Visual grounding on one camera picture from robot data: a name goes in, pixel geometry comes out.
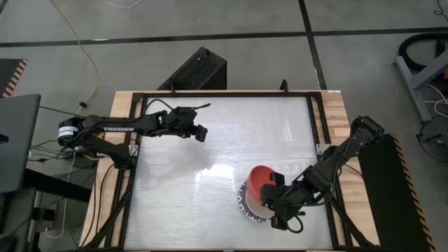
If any black floor cable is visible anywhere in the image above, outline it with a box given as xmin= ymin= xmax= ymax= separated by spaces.
xmin=38 ymin=101 xmax=88 ymax=118

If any white cable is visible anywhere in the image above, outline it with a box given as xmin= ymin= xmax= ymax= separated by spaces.
xmin=99 ymin=0 xmax=144 ymax=10
xmin=425 ymin=83 xmax=448 ymax=118
xmin=44 ymin=153 xmax=76 ymax=239

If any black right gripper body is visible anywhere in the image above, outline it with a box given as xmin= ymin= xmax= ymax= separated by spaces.
xmin=272 ymin=167 xmax=330 ymax=213

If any black aluminium table frame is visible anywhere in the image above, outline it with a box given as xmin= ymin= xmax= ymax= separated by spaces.
xmin=82 ymin=89 xmax=377 ymax=252

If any black hose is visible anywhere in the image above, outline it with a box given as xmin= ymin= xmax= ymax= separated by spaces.
xmin=398 ymin=33 xmax=448 ymax=73

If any grey flat desk panel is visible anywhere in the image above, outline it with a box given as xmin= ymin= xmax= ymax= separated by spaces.
xmin=0 ymin=93 xmax=42 ymax=194

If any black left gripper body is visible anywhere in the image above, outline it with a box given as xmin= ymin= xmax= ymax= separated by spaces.
xmin=164 ymin=106 xmax=200 ymax=138

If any black perforated computer tower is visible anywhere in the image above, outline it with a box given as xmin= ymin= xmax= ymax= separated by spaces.
xmin=157 ymin=46 xmax=228 ymax=91

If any coral red bowl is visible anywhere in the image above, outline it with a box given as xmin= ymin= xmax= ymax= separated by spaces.
xmin=246 ymin=164 xmax=278 ymax=204

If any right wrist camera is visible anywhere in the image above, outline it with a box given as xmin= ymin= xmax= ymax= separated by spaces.
xmin=270 ymin=209 xmax=305 ymax=235

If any black desk base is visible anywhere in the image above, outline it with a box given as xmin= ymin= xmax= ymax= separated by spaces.
xmin=0 ymin=167 xmax=92 ymax=252

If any black mat with hazard stripes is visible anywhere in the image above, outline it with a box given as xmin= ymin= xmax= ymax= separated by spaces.
xmin=0 ymin=58 xmax=29 ymax=99

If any blue patterned paper plate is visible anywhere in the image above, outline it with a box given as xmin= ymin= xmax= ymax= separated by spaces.
xmin=237 ymin=180 xmax=277 ymax=224

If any black platform with hazard stripes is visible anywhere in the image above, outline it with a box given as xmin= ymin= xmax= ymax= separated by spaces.
xmin=356 ymin=132 xmax=437 ymax=252

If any grey metal stand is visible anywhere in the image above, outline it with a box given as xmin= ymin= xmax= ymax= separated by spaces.
xmin=394 ymin=48 xmax=448 ymax=123

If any yellow cable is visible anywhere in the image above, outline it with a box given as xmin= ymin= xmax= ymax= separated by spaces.
xmin=50 ymin=0 xmax=100 ymax=116

